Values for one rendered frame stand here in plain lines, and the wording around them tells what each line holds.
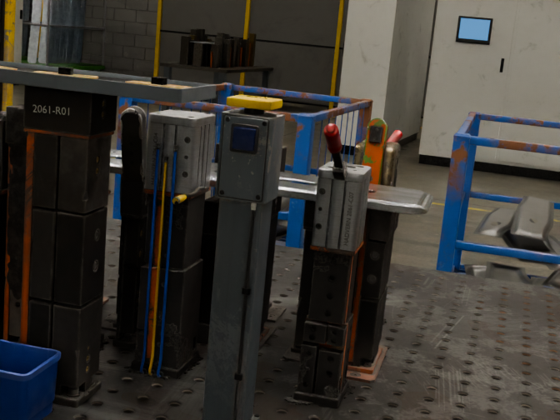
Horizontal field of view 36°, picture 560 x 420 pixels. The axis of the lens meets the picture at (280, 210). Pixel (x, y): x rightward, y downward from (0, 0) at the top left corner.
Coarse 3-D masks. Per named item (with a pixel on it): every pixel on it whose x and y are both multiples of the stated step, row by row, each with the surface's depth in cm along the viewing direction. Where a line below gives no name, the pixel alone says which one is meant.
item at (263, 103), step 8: (232, 96) 112; (240, 96) 113; (248, 96) 114; (256, 96) 116; (232, 104) 111; (240, 104) 110; (248, 104) 110; (256, 104) 110; (264, 104) 110; (272, 104) 110; (280, 104) 114; (248, 112) 112; (256, 112) 112
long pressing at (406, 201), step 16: (112, 160) 152; (288, 176) 152; (304, 176) 154; (288, 192) 139; (304, 192) 138; (368, 192) 144; (384, 192) 145; (400, 192) 146; (416, 192) 148; (368, 208) 136; (384, 208) 136; (400, 208) 135; (416, 208) 135
